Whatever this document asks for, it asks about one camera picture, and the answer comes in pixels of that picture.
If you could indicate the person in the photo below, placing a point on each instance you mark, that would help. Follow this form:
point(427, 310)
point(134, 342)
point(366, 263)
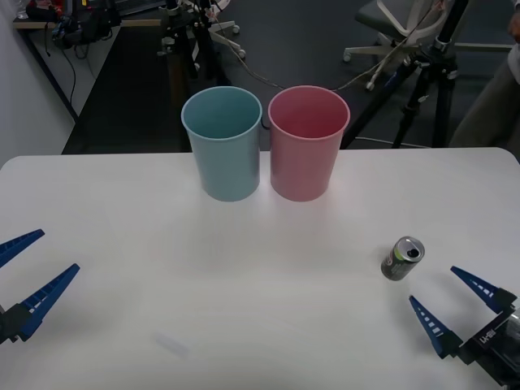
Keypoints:
point(487, 113)

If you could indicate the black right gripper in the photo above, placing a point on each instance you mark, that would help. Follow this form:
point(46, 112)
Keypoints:
point(493, 349)

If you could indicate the pale blue plastic bin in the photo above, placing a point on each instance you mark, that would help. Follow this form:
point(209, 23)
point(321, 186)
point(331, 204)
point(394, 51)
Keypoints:
point(227, 170)

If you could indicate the black tripod with thick column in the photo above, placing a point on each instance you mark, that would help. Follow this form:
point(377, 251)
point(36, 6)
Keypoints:
point(445, 61)

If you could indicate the black gear on desk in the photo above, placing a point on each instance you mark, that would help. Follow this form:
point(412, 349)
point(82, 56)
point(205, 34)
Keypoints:
point(93, 24)

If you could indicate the dark green drink can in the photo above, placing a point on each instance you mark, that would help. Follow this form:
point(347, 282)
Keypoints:
point(396, 266)

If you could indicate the wooden top desk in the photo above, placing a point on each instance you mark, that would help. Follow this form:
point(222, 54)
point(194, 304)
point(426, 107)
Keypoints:
point(81, 23)

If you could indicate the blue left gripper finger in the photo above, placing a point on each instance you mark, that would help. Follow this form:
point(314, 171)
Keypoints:
point(44, 296)
point(18, 245)

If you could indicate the white chair base with wheels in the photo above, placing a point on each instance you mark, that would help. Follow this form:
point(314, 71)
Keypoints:
point(227, 38)

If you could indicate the white grey office chair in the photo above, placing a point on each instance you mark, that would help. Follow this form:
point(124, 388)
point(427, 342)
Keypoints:
point(382, 20)

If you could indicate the black tripod with thin legs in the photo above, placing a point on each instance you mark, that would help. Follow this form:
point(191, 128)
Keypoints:
point(203, 40)

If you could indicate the pink plastic bin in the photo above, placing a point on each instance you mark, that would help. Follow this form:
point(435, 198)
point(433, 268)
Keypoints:
point(302, 170)

